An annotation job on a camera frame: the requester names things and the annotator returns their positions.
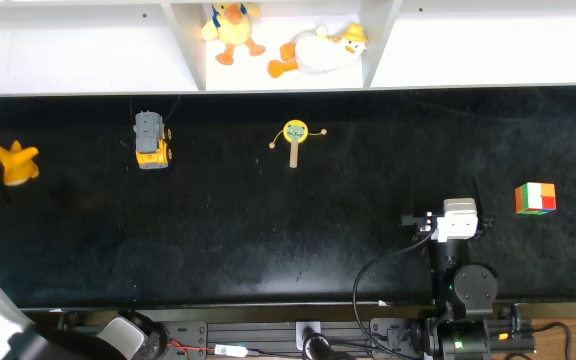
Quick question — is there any thin black power cable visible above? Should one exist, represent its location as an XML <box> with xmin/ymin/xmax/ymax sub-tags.
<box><xmin>505</xmin><ymin>321</ymin><xmax>573</xmax><ymax>360</ymax></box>

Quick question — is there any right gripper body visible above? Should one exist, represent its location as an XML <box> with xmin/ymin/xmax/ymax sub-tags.
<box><xmin>401</xmin><ymin>213</ymin><xmax>496</xmax><ymax>244</ymax></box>

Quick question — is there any yellow wooden rattle drum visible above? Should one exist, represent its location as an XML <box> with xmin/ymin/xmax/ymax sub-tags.
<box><xmin>268</xmin><ymin>119</ymin><xmax>329</xmax><ymax>170</ymax></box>

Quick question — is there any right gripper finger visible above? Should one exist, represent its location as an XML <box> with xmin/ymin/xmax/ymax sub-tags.
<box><xmin>471</xmin><ymin>173</ymin><xmax>485</xmax><ymax>221</ymax></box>
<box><xmin>407</xmin><ymin>182</ymin><xmax>422</xmax><ymax>217</ymax></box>

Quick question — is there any white plush duck yellow hat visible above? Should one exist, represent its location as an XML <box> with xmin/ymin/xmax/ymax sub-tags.
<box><xmin>266</xmin><ymin>22</ymin><xmax>369</xmax><ymax>80</ymax></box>

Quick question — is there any white shelf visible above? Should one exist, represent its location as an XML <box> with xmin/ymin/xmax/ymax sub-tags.
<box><xmin>0</xmin><ymin>0</ymin><xmax>576</xmax><ymax>97</ymax></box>

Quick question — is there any grey and yellow toy truck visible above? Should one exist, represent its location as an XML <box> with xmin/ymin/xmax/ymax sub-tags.
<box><xmin>133</xmin><ymin>110</ymin><xmax>174</xmax><ymax>171</ymax></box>

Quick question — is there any mounting rail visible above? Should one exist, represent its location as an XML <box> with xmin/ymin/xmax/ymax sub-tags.
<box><xmin>57</xmin><ymin>309</ymin><xmax>539</xmax><ymax>360</ymax></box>

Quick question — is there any orange toy dinosaur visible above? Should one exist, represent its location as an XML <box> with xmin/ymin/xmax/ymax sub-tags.
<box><xmin>0</xmin><ymin>140</ymin><xmax>41</xmax><ymax>187</ymax></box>

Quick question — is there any many-coloured puzzle cube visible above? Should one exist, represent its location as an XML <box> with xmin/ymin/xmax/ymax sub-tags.
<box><xmin>514</xmin><ymin>181</ymin><xmax>558</xmax><ymax>216</ymax></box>

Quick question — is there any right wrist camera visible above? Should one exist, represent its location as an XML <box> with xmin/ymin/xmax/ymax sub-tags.
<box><xmin>435</xmin><ymin>197</ymin><xmax>480</xmax><ymax>243</ymax></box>

